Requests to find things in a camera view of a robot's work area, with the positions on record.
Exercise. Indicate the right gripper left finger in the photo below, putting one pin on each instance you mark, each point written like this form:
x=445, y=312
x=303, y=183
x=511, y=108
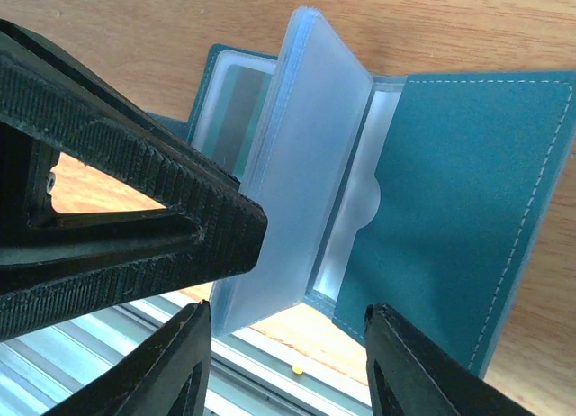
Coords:
x=167, y=374

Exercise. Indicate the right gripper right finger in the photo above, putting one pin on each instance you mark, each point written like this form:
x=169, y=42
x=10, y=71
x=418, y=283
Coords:
x=408, y=374

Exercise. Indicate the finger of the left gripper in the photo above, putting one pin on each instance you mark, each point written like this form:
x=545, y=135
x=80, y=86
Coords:
x=59, y=266

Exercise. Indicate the teal leather card holder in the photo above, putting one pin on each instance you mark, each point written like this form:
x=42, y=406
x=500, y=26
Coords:
x=424, y=192

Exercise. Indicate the teal card in holder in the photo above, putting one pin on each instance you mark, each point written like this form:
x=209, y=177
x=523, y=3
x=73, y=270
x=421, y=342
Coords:
x=235, y=117

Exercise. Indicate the aluminium front rail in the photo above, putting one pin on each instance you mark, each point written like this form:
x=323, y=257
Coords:
x=251, y=373

